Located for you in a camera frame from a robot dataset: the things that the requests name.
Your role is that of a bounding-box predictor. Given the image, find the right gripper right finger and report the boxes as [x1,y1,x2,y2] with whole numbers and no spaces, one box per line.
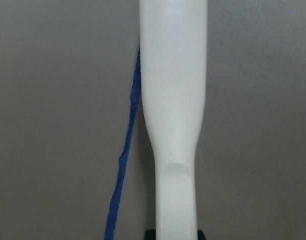
[197,229,207,240]

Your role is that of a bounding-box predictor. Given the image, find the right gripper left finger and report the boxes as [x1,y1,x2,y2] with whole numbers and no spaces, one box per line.
[144,229,156,240]

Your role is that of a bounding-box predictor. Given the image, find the beige hand brush black bristles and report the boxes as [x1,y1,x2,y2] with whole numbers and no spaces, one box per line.
[139,0,207,240]

